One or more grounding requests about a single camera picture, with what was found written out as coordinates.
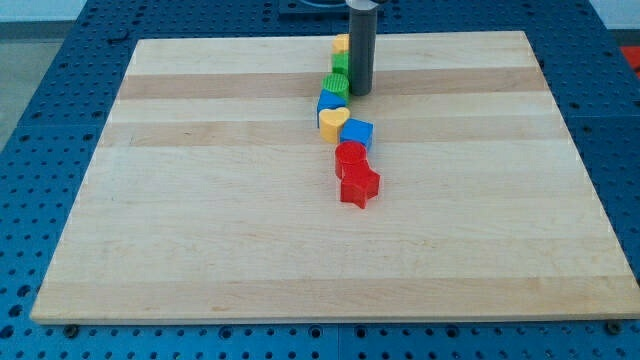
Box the blue triangle block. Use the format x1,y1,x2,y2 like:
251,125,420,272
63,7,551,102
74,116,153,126
316,89,348,126

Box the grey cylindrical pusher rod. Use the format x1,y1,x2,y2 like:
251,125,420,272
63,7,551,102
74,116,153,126
347,0,378,96

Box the green cylinder block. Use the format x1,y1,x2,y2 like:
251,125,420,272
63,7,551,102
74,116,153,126
322,73,350,102

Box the wooden board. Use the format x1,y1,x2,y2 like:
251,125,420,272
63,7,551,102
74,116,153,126
31,31,639,325

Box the blue cube block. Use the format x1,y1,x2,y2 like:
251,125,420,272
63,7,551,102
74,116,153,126
339,118,374,150

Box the red star block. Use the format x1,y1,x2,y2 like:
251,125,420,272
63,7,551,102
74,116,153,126
340,161,381,209

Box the yellow heart block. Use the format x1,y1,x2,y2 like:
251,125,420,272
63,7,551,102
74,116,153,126
318,107,351,144

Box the red cylinder block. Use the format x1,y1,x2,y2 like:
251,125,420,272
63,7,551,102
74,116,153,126
335,140,368,179

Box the green star block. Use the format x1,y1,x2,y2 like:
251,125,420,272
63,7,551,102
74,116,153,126
331,52,349,77

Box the yellow hexagon block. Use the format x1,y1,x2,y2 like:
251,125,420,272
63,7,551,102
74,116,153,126
332,33,349,54

